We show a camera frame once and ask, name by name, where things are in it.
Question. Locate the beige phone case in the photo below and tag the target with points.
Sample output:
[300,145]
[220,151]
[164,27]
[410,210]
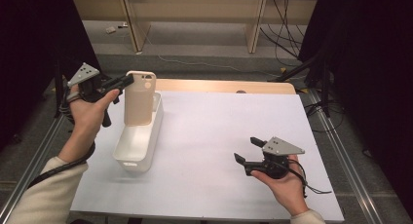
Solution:
[139,104]

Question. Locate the light wooden desk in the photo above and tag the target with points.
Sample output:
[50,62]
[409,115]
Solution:
[195,9]

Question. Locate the person's left hand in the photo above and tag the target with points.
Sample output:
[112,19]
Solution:
[86,120]

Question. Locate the dark curtain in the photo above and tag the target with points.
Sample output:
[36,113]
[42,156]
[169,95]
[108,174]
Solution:
[373,55]
[29,39]

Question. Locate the person's right hand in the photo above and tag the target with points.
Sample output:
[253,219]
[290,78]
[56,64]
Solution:
[289,191]

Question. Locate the black metal stand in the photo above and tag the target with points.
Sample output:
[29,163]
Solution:
[325,87]

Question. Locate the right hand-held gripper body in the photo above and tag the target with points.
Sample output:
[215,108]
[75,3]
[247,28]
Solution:
[279,147]

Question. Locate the aluminium floor rail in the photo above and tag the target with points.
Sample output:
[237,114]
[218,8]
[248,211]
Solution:
[35,159]
[346,162]

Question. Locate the white plastic bin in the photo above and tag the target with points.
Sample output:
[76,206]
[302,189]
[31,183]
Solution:
[136,146]

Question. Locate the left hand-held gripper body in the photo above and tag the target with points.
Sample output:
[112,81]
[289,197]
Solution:
[85,76]

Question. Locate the small grey floor object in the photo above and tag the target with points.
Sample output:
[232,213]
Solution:
[110,29]

